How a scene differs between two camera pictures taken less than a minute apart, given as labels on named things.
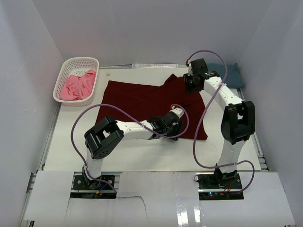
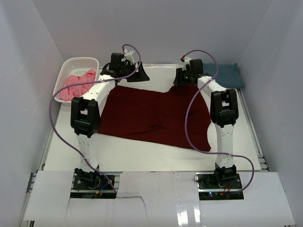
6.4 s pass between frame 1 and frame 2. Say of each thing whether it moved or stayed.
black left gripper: moved
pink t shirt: stayed
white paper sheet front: stayed
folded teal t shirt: stayed
